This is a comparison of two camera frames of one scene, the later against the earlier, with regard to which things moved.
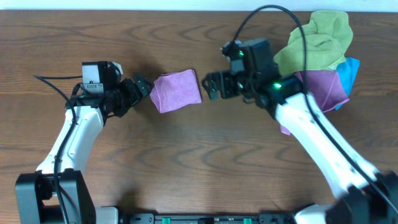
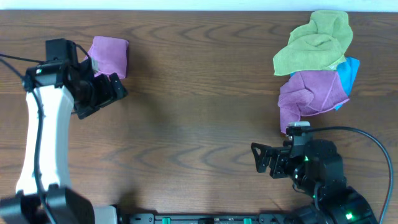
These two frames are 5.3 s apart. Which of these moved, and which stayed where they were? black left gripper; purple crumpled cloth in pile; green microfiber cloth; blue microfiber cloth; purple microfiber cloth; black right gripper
Moved: black left gripper; purple microfiber cloth; black right gripper
Stayed: green microfiber cloth; blue microfiber cloth; purple crumpled cloth in pile
